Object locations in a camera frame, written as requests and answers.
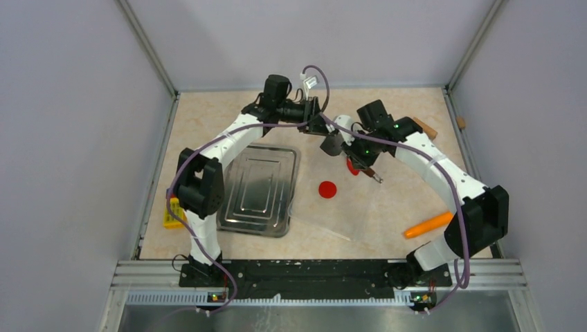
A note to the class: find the aluminium frame rail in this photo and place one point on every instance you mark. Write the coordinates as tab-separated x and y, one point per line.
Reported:
157	282

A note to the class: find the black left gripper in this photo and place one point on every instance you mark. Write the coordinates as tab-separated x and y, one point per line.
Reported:
316	124

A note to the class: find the colourful toy block stack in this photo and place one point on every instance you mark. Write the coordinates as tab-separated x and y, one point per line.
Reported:
169	222

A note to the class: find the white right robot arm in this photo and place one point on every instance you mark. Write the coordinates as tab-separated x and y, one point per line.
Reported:
480	213

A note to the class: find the red dough piece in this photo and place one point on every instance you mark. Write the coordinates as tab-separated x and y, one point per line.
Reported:
350	167

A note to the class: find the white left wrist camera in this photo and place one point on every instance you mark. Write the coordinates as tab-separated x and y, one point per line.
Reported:
308	82

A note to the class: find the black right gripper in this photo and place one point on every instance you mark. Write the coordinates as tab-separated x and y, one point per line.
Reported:
358	160

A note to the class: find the orange carrot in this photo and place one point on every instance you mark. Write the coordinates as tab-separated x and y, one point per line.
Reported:
428	225

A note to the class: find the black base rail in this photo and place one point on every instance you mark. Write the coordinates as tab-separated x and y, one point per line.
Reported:
312	279

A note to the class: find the steel rectangular tray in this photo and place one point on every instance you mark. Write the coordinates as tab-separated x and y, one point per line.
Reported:
259	187

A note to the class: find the small wooden block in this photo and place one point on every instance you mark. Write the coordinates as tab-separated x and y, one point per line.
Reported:
460	122

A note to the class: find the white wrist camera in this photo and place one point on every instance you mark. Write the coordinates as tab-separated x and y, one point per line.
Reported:
308	82
343	125

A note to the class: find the round red dough wrapper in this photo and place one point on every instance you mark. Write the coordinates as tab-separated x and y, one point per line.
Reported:
327	189

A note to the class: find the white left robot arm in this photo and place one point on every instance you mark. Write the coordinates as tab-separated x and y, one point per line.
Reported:
199	181

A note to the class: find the metal spatula wooden handle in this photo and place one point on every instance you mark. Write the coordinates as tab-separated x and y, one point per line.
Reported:
372	174

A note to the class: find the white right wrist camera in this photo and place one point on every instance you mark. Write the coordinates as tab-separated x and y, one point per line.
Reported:
343	125

